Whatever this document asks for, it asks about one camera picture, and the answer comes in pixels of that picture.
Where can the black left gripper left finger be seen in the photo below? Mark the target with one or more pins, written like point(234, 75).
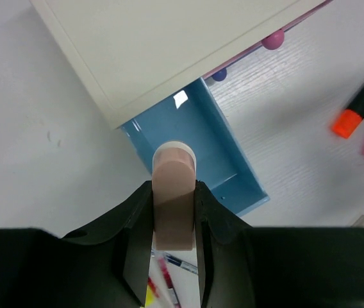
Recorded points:
point(104, 263)

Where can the orange highlighter marker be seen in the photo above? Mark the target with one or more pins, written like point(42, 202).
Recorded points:
point(351, 116)

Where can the yellow highlighter marker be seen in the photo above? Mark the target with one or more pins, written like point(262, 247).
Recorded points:
point(150, 297)

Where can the pink stapler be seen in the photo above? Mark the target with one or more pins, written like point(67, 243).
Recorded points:
point(173, 185)

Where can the blue pen refill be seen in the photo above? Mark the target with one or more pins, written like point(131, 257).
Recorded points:
point(181, 264)

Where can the pink pen refill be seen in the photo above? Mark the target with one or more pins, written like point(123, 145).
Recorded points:
point(168, 281)

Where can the pink drawer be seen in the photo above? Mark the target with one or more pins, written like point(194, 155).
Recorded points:
point(272, 42)

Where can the red pen refill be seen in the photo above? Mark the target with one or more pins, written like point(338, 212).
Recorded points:
point(153, 287)

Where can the white drawer cabinet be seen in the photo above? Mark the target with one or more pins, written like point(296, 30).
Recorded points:
point(130, 55)

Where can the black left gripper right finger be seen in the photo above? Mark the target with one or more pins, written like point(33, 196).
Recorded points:
point(244, 266)

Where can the light blue drawer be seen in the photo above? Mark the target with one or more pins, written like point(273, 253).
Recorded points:
point(193, 117)

